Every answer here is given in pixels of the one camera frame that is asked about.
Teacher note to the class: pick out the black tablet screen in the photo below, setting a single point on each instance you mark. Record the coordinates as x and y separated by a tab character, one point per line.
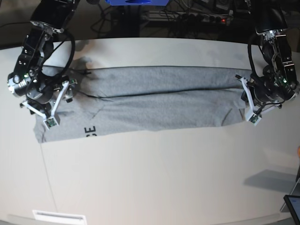
293	204

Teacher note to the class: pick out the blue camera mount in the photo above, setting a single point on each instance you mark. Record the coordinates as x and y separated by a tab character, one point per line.
137	2

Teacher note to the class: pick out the white paper label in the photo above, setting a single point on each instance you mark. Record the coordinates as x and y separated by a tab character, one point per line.
49	216

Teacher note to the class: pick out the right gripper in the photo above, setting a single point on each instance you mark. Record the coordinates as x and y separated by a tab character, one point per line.
46	99

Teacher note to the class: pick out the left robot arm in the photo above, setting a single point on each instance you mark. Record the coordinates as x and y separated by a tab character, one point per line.
278	83

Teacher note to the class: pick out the grey T-shirt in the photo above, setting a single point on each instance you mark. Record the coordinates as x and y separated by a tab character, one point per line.
125	99

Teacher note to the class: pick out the black power strip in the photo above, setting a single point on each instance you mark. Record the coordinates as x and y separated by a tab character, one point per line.
193	17

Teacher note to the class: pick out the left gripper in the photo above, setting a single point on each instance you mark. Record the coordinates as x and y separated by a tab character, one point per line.
276	93

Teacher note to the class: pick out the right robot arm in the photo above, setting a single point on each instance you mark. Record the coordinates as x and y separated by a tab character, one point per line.
27	79

